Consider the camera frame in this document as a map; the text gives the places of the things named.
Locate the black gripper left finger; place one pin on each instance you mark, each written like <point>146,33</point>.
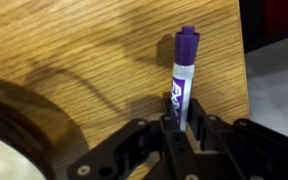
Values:
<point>121,153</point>

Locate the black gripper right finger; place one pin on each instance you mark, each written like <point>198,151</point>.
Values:
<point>255,151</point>

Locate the purple white marker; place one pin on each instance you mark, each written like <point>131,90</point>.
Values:
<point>186,46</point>

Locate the dark rimmed cream bowl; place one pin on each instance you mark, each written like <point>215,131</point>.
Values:
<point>25,137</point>

